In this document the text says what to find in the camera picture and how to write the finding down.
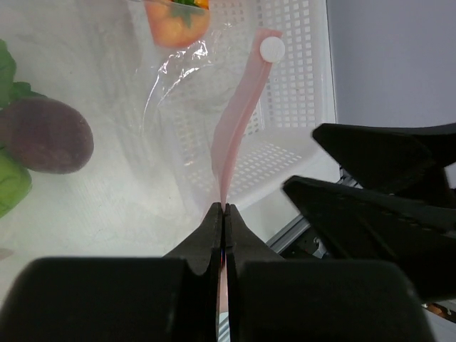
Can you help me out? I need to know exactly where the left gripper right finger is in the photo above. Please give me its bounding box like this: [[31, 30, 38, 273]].
[[224, 204, 434, 341]]

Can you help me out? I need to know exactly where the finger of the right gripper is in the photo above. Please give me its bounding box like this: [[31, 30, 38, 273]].
[[283, 176, 455, 302], [312, 123, 455, 209]]

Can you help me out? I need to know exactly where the white plastic basket tray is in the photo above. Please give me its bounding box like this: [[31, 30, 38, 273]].
[[156, 0, 339, 214]]

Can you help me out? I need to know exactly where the white radish with leaves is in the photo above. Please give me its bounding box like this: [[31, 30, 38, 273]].
[[0, 39, 46, 109]]

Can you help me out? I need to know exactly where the orange carrot with green top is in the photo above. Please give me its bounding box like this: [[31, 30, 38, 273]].
[[0, 148, 32, 217]]

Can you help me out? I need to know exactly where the dark purple fruit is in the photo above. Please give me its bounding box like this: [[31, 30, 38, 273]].
[[1, 97, 94, 175]]

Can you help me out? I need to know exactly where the clear zip top bag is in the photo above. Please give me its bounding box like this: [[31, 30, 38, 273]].
[[1, 1, 266, 312]]

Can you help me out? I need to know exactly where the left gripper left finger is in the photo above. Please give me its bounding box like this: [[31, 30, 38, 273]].
[[1, 203, 223, 341]]

